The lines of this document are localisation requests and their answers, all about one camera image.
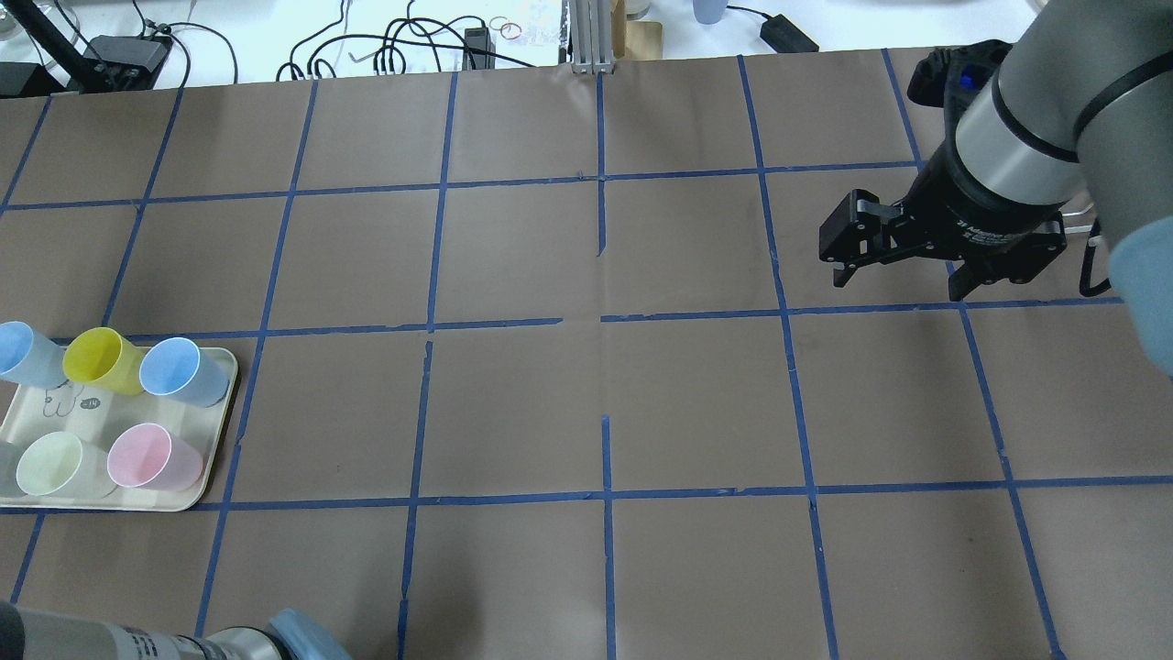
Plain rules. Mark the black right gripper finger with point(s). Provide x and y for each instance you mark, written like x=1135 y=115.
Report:
x=842 y=273

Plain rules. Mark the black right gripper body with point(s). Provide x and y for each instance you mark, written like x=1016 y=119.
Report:
x=973 y=216

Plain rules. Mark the light blue ikea cup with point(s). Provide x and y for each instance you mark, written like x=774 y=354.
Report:
x=29 y=358

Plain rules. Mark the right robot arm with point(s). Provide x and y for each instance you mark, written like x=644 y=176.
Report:
x=1080 y=103

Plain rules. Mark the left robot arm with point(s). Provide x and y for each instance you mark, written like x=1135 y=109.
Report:
x=36 y=634

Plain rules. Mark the blue cup on tray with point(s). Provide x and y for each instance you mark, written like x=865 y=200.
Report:
x=179 y=370

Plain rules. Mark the pink plastic cup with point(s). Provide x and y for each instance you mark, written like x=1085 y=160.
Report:
x=149 y=457

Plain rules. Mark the yellow plastic cup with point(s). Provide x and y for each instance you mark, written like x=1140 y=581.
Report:
x=104 y=359

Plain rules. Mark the pale green plastic cup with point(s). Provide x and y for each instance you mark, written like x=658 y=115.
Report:
x=63 y=465

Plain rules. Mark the black power adapter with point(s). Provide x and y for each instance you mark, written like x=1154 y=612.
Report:
x=784 y=37

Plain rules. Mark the wooden stand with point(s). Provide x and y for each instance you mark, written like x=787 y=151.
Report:
x=632 y=37

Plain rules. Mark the black monitor stand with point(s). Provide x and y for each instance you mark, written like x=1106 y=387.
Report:
x=107 y=63

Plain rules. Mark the aluminium frame post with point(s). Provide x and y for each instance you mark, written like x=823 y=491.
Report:
x=589 y=36

